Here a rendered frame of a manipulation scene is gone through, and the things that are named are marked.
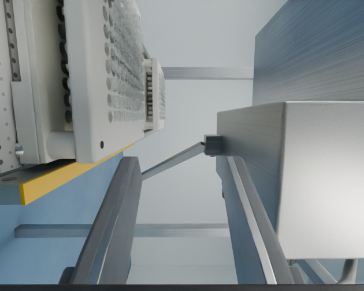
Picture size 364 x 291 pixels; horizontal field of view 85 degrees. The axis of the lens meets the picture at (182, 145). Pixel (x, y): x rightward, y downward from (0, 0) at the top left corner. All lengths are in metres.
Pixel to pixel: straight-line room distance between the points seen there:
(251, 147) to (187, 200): 3.78
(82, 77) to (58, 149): 0.07
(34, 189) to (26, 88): 0.09
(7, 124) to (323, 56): 0.47
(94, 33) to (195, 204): 3.86
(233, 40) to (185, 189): 2.67
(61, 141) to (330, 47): 0.44
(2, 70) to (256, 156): 0.22
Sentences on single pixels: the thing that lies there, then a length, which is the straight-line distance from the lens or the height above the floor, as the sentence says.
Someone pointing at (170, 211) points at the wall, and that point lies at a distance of 4.07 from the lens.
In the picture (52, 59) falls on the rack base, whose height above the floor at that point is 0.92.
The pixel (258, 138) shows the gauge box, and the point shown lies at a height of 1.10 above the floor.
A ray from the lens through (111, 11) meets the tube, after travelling 0.25.
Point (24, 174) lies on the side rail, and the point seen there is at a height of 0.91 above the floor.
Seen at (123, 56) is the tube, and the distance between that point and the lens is 0.27.
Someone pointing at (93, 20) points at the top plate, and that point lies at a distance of 0.22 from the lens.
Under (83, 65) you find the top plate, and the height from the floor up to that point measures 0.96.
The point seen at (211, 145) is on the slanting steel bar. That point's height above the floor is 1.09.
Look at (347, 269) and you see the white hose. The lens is 0.22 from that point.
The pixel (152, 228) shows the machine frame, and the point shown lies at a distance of 1.36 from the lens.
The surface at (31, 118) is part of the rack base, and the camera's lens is 0.22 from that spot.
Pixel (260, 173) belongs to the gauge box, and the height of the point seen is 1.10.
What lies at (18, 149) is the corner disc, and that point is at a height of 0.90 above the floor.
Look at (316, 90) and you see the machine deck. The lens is 0.47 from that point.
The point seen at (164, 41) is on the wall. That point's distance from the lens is 3.56.
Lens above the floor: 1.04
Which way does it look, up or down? level
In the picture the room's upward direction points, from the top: 90 degrees clockwise
